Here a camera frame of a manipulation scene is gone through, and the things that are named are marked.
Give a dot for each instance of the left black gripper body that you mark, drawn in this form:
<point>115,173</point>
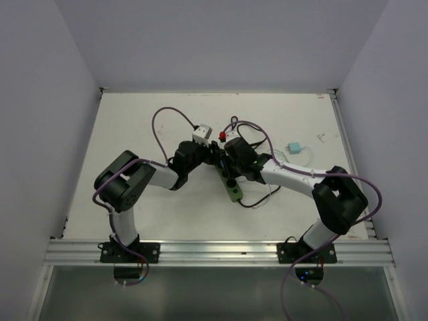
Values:
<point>202,154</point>

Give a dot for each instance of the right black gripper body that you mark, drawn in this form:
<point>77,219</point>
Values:
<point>233,169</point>

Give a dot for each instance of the green power strip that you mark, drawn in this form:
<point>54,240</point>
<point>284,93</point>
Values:
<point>234,190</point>

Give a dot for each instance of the teal charger plug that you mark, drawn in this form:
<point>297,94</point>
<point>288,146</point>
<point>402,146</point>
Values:
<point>294,148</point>

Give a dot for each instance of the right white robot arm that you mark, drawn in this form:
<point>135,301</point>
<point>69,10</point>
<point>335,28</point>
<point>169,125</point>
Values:
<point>338,199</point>

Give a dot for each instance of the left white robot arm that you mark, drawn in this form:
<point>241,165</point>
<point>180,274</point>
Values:
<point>121,184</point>

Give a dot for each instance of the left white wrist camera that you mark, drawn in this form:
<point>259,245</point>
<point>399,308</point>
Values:
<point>201,134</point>

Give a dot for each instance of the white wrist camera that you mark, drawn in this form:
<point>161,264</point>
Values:
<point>201,134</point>
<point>225,137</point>

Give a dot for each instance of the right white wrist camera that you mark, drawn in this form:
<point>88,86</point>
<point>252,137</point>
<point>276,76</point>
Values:
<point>225,137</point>

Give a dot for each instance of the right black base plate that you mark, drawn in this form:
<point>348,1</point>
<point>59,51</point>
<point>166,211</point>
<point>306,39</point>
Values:
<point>290,252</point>

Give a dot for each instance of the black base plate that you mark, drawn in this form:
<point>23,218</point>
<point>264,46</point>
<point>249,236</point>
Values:
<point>290,252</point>
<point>111,252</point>

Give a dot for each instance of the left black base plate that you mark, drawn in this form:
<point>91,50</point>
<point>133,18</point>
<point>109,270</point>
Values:
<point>111,252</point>

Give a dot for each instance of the aluminium rail frame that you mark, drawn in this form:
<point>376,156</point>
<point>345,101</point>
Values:
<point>198,225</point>

